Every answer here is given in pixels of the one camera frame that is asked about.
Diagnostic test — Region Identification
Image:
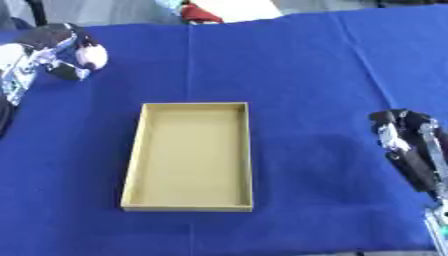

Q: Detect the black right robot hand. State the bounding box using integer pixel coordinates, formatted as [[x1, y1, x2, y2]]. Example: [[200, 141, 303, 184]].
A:
[[367, 108, 448, 195]]

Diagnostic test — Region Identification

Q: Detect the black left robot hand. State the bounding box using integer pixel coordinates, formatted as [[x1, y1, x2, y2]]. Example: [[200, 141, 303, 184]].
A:
[[14, 22, 102, 82]]

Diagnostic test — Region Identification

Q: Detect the white round object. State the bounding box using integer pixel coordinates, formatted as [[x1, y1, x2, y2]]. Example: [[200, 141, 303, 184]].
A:
[[73, 44, 111, 71]]

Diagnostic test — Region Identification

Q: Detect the tan cardboard box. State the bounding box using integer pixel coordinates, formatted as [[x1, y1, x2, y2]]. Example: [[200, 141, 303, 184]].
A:
[[119, 101, 256, 213]]

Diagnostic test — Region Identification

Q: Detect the black stand pole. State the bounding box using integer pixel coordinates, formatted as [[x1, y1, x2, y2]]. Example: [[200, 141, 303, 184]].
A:
[[22, 0, 49, 27]]

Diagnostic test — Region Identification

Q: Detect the red bag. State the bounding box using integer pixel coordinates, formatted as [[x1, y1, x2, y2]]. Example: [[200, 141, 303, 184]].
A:
[[178, 1, 226, 25]]

